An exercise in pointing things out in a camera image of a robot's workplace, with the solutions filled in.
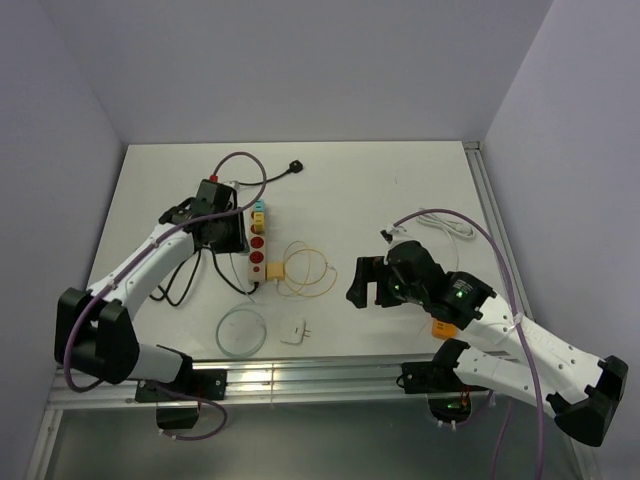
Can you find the aluminium rail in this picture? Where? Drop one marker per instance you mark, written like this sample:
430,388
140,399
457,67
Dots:
494,219
272,381

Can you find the yellow two-tone charger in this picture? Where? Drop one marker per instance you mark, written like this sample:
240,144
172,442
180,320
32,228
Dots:
258,222

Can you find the orange power strip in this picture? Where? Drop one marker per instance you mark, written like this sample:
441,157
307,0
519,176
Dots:
442,330

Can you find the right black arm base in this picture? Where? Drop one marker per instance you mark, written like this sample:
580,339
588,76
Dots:
437,377

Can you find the orange-yellow charger with cable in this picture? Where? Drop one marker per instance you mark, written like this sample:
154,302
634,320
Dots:
275,273

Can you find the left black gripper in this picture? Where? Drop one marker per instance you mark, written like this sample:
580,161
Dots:
238,243

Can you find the aluminium front rail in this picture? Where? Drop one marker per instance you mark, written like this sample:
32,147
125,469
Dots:
272,381

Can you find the white charger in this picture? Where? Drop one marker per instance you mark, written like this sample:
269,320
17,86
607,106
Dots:
293,330

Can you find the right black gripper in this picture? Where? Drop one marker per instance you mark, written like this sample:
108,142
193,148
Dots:
372,268

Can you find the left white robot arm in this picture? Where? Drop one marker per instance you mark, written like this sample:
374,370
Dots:
94,327

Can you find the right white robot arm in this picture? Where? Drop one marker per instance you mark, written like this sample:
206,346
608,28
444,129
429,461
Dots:
495,349

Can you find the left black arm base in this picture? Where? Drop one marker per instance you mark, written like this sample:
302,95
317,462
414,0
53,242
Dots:
180,404

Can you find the beige red power strip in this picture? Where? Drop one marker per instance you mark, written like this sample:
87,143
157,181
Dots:
257,258

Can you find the aluminium right side rail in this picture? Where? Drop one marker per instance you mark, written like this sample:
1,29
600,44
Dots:
494,219

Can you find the teal two-tone charger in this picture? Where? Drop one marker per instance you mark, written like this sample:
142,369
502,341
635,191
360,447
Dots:
259,206

